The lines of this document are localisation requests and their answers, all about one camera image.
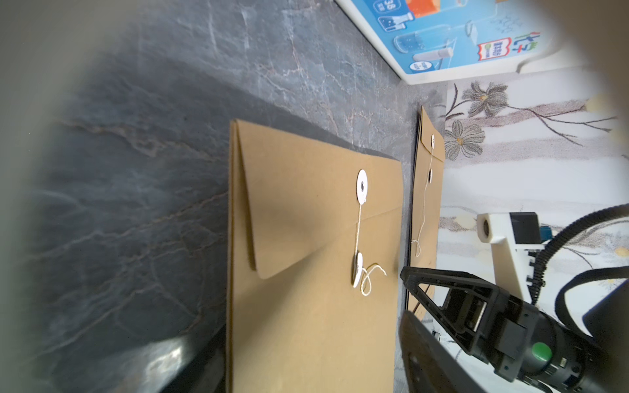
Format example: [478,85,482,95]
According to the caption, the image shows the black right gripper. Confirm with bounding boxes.
[400,266,604,392]

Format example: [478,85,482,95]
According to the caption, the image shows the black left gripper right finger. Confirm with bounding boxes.
[399,310,484,393]

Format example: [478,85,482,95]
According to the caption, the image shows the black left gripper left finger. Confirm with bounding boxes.
[160,324,226,392]

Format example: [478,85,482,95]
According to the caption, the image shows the kraft file bag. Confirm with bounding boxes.
[406,105,447,315]
[226,120,403,392]

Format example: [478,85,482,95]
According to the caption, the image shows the blue lidded storage box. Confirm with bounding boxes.
[338,0,589,85]

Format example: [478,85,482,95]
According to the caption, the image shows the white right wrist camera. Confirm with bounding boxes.
[477,212,544,303]

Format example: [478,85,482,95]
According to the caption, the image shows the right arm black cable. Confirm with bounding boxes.
[528,203,629,335]

